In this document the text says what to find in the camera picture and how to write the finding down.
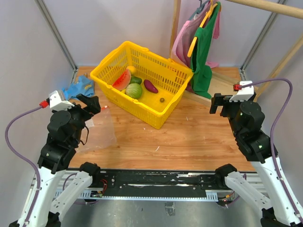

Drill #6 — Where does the green shirt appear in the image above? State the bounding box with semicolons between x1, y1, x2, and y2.
187;2;221;99

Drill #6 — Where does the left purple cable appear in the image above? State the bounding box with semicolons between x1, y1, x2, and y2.
4;100;49;224

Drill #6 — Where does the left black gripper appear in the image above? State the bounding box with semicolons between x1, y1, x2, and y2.
53;93;101;145

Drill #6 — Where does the grey clothes hanger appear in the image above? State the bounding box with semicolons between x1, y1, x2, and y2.
188;0;210;20

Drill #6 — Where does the green cabbage toy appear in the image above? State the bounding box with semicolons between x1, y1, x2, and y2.
125;83;143;99

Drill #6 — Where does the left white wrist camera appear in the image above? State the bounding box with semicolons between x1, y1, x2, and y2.
49;90;75;111

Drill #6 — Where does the blue cloth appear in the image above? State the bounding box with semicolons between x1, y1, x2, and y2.
62;75;95;100

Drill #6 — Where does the watermelon slice toy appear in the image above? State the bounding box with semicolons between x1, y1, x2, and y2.
112;69;131;91

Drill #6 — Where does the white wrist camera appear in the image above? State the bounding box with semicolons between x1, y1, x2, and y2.
229;81;254;102
49;90;75;111

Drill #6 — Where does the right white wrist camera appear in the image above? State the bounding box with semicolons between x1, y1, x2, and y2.
229;81;254;102

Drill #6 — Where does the purple eggplant toy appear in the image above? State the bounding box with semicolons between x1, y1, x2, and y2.
143;79;159;94

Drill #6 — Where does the yellow lemon toy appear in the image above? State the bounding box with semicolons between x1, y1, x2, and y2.
126;66;137;75

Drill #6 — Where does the clear zip top bag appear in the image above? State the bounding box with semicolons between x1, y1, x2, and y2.
76;105;117;153

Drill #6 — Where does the wooden clothes rack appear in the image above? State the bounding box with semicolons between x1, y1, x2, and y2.
170;0;303;107

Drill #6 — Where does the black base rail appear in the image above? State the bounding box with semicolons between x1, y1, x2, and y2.
88;169;230;200

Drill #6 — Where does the yellow plastic basket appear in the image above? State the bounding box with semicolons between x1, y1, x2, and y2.
90;41;193;129

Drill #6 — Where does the pink shirt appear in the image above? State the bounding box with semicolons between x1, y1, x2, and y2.
171;2;221;68

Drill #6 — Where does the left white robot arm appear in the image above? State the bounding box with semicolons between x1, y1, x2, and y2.
5;91;101;227

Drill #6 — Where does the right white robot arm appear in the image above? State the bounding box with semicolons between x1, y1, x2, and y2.
210;93;303;227

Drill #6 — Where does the yellow clothes hanger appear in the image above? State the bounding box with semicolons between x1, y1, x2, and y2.
187;1;219;58

